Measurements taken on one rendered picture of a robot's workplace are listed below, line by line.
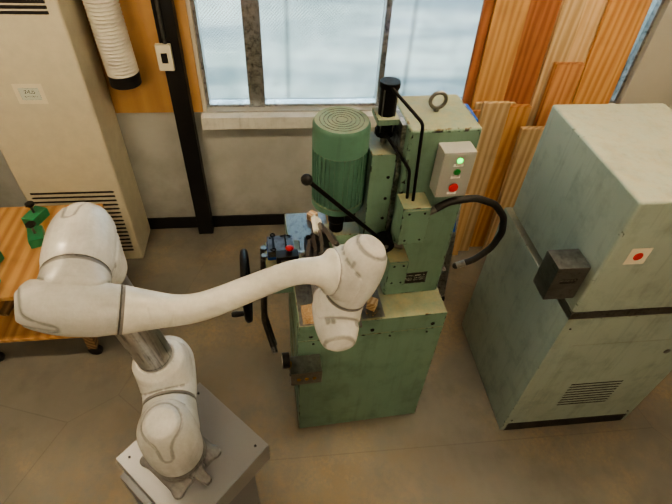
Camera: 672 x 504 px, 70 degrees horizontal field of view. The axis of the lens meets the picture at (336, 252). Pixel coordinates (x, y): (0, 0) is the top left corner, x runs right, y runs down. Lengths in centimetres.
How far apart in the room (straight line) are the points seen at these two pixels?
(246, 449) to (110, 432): 109
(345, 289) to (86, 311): 50
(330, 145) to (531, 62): 175
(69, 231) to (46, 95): 169
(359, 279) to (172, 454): 75
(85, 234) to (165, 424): 59
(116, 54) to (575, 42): 234
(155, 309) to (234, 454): 76
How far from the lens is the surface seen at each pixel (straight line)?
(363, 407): 237
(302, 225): 200
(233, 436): 168
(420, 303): 189
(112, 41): 265
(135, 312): 101
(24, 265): 270
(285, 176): 314
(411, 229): 154
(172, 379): 151
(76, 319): 101
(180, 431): 144
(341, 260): 100
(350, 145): 143
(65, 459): 264
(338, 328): 109
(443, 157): 144
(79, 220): 112
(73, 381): 284
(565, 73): 298
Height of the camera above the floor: 222
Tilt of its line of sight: 44 degrees down
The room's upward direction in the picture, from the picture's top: 4 degrees clockwise
